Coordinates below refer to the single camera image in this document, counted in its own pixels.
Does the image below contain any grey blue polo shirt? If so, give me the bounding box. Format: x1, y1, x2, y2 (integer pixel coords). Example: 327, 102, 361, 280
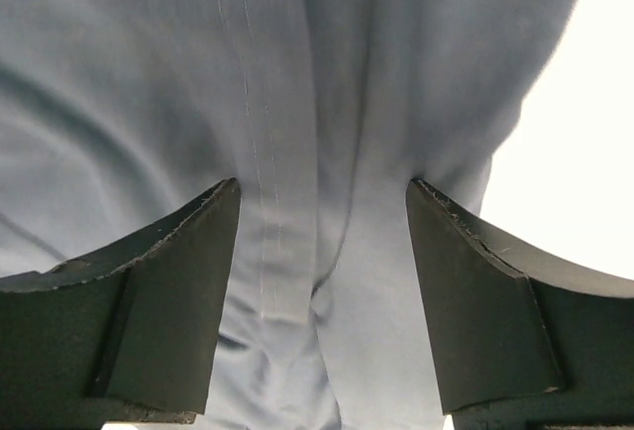
1, 0, 576, 429

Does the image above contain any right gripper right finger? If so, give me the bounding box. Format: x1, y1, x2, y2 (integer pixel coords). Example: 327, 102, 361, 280
406, 180, 633, 429

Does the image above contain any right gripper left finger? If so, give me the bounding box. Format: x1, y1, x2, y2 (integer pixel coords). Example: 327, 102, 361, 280
1, 179, 241, 425

